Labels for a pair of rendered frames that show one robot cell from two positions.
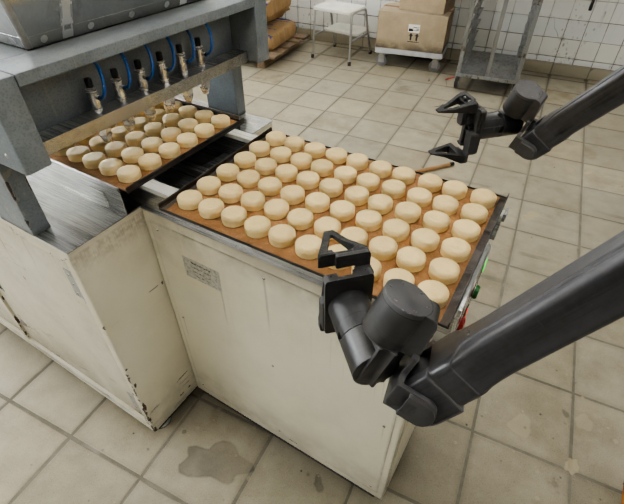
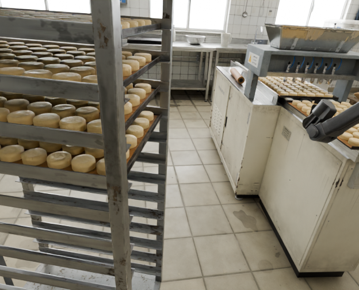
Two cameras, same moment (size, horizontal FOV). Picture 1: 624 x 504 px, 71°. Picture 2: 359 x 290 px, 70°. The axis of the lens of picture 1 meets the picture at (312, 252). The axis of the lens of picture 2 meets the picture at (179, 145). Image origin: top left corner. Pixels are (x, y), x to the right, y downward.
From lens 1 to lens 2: 89 cm
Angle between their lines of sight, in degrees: 45
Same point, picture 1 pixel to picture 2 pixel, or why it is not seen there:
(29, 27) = (283, 43)
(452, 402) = (323, 132)
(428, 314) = (329, 106)
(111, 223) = (270, 105)
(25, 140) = (264, 67)
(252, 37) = not seen: outside the picture
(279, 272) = not seen: hidden behind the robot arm
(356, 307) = not seen: hidden behind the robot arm
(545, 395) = not seen: outside the picture
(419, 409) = (313, 130)
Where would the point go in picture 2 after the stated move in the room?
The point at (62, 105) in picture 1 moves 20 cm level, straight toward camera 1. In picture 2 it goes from (278, 66) to (275, 71)
